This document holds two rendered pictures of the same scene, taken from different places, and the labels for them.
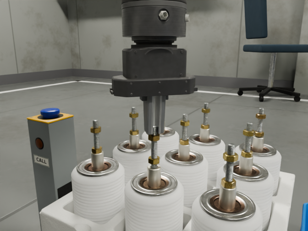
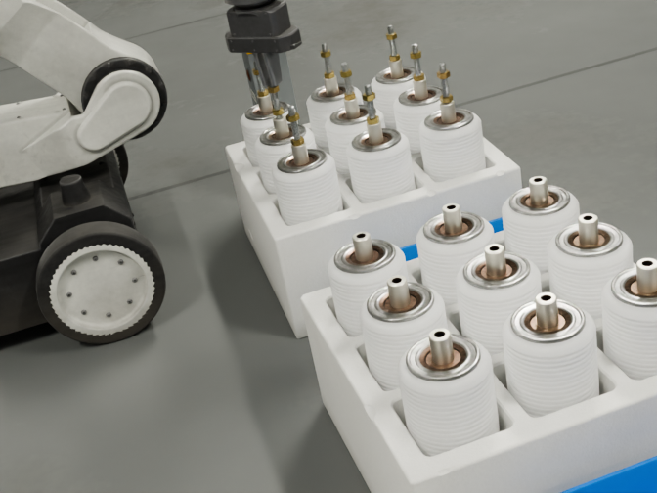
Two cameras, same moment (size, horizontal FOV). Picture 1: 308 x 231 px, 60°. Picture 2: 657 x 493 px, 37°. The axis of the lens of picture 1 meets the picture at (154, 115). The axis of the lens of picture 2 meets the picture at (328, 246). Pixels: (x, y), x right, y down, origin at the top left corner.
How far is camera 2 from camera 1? 132 cm
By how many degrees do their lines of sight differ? 48
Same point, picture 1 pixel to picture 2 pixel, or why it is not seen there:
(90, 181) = (246, 123)
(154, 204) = (262, 152)
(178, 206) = not seen: hidden behind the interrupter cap
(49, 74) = not seen: outside the picture
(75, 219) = (240, 158)
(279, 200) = (432, 186)
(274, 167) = (443, 146)
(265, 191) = (368, 162)
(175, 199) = (282, 151)
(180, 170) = (329, 128)
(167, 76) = (259, 35)
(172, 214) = not seen: hidden behind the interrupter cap
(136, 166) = (320, 117)
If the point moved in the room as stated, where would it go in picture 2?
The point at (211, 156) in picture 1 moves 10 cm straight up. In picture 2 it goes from (409, 121) to (401, 62)
